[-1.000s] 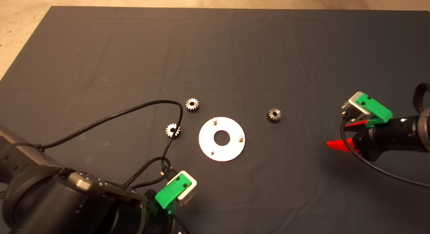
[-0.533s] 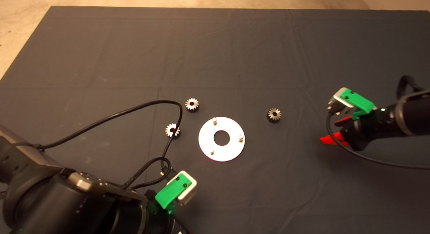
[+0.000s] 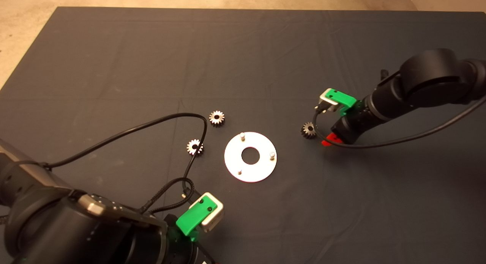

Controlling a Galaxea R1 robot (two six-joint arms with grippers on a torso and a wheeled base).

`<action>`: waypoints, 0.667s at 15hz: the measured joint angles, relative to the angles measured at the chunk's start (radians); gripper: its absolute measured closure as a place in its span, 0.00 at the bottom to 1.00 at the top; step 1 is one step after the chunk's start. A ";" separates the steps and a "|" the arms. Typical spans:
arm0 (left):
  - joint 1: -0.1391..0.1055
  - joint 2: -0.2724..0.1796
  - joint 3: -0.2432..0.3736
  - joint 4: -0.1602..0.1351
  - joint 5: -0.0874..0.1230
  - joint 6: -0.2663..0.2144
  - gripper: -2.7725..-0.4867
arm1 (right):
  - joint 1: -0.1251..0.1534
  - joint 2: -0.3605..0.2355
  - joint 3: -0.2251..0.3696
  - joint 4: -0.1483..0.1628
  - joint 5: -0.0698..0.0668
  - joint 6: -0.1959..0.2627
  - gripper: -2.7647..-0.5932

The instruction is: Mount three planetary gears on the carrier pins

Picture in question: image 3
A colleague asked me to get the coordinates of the braided black left gripper cable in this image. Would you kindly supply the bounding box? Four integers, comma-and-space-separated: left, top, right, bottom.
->
139, 177, 197, 216

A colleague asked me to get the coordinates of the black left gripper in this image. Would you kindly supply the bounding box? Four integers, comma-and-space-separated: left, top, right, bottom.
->
165, 215, 215, 264

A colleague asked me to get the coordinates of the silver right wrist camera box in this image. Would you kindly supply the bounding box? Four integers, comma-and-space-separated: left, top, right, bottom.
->
317, 90, 339, 113

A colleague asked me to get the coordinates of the smooth black left camera cable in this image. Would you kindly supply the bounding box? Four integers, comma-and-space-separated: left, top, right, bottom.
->
44, 112, 208, 199

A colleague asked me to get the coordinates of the green right wrist camera mount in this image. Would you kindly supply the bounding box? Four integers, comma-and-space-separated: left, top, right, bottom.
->
327, 88, 358, 117

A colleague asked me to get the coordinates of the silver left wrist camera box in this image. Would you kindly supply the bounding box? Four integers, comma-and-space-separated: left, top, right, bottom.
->
199, 192, 225, 233

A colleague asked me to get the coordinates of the round metal carrier plate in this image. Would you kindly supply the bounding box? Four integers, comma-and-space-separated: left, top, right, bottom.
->
224, 132, 277, 183

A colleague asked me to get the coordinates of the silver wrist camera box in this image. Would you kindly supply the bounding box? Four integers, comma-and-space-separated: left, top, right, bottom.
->
317, 90, 339, 113
199, 192, 225, 233

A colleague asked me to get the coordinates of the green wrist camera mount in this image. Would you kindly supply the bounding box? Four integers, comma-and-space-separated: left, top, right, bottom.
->
176, 197, 218, 242
327, 88, 358, 117

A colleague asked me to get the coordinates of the dark grey table cloth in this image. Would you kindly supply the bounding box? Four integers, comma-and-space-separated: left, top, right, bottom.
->
0, 7, 486, 264

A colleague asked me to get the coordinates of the green left wrist camera mount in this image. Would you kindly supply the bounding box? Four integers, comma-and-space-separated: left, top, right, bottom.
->
176, 197, 218, 242

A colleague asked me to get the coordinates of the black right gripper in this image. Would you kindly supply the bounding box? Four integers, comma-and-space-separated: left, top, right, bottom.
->
322, 105, 371, 146

